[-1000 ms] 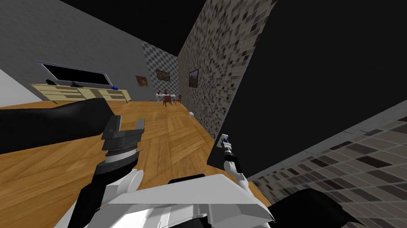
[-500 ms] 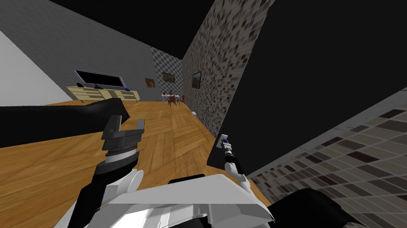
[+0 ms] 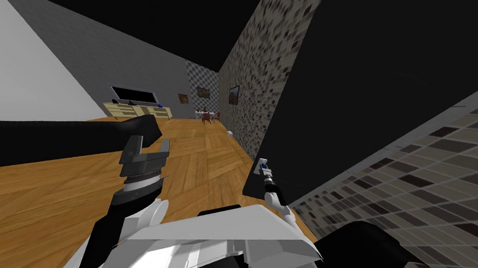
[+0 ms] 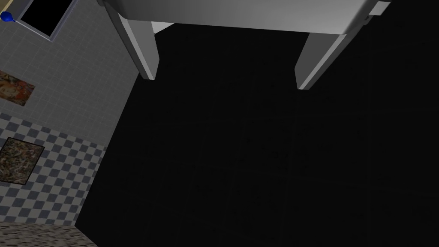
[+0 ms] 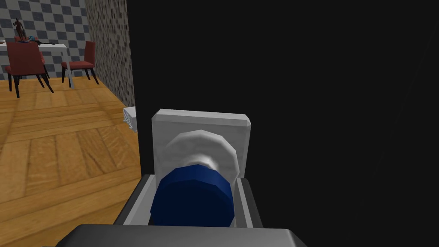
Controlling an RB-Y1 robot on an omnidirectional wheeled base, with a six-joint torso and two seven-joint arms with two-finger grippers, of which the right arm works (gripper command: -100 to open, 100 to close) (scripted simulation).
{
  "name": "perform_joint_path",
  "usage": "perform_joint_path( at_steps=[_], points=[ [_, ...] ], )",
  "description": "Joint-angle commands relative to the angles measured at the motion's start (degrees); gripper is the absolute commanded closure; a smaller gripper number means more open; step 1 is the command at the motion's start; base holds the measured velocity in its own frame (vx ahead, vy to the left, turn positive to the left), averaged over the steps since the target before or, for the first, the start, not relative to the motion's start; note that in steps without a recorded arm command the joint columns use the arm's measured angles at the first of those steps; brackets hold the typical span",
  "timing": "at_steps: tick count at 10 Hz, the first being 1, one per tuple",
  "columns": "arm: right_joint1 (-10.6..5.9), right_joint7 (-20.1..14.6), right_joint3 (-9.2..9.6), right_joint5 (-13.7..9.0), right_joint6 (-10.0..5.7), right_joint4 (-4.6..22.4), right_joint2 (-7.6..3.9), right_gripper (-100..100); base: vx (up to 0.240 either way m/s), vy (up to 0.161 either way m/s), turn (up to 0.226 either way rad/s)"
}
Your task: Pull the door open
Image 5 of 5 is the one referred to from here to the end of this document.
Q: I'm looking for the white dining table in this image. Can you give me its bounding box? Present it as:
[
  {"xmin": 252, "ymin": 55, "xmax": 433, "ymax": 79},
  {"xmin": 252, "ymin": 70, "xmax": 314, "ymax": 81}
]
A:
[{"xmin": 0, "ymin": 18, "xmax": 75, "ymax": 90}]

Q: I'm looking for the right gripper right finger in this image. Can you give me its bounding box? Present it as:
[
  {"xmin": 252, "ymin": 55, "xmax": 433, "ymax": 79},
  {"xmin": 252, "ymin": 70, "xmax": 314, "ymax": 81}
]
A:
[{"xmin": 234, "ymin": 177, "xmax": 265, "ymax": 229}]

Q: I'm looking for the red chair with black legs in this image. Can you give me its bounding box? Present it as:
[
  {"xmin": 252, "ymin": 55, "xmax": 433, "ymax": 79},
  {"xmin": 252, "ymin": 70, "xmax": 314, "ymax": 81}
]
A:
[
  {"xmin": 60, "ymin": 41, "xmax": 100, "ymax": 86},
  {"xmin": 5, "ymin": 41, "xmax": 55, "ymax": 99}
]

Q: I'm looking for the black door leaf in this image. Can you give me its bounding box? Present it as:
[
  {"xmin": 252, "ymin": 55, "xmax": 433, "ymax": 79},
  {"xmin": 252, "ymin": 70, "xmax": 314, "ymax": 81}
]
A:
[{"xmin": 126, "ymin": 0, "xmax": 439, "ymax": 247}]

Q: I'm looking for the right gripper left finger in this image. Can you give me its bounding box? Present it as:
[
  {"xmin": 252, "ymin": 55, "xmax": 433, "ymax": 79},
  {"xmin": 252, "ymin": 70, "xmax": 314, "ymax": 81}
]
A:
[{"xmin": 114, "ymin": 174, "xmax": 157, "ymax": 226}]

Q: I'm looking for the blue and grey door knob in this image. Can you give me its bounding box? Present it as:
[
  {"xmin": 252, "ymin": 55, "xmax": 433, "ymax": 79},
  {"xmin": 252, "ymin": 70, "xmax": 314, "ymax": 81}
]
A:
[{"xmin": 149, "ymin": 108, "xmax": 252, "ymax": 229}]

